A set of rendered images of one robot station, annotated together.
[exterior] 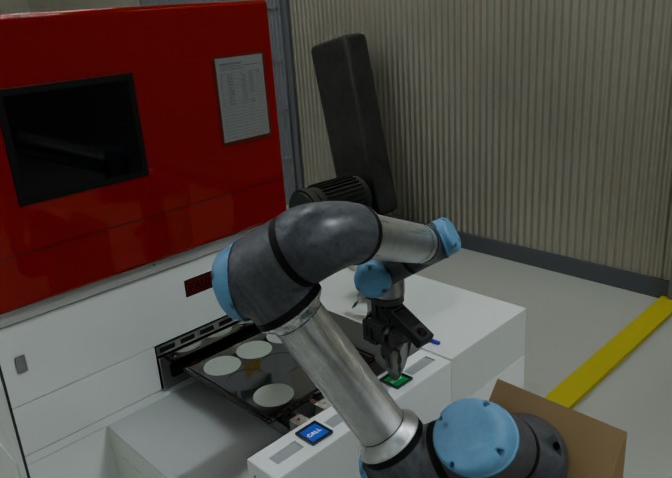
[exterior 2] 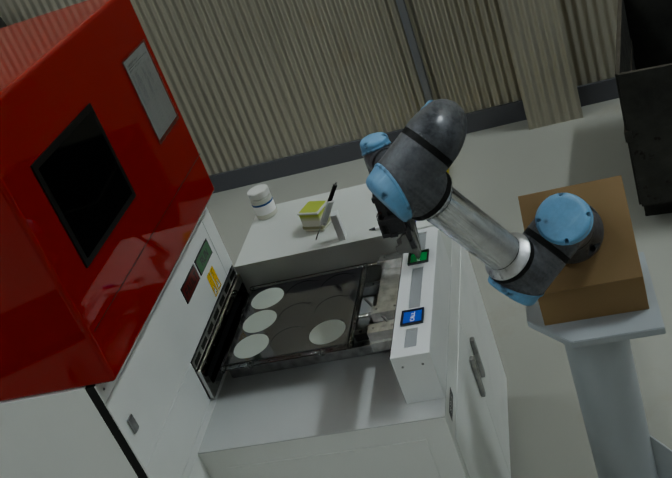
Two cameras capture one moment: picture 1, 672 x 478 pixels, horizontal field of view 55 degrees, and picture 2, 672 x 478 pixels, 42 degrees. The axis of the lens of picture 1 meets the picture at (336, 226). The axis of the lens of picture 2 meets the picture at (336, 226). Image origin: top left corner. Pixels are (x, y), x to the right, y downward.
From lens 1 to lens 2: 1.11 m
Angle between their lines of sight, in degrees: 28
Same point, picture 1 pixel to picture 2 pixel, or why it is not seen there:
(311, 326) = (455, 196)
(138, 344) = (182, 365)
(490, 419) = (571, 199)
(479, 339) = not seen: hidden behind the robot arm
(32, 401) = (151, 455)
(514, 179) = (241, 93)
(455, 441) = (559, 226)
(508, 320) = not seen: hidden behind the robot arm
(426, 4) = not seen: outside the picture
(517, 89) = not seen: outside the picture
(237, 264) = (404, 175)
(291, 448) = (409, 334)
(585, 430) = (596, 190)
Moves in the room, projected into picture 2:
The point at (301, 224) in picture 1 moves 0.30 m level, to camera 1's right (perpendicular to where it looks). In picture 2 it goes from (438, 123) to (541, 53)
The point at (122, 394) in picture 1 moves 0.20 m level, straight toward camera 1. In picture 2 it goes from (193, 418) to (255, 429)
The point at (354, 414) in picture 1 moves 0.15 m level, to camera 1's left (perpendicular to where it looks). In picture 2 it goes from (496, 245) to (446, 285)
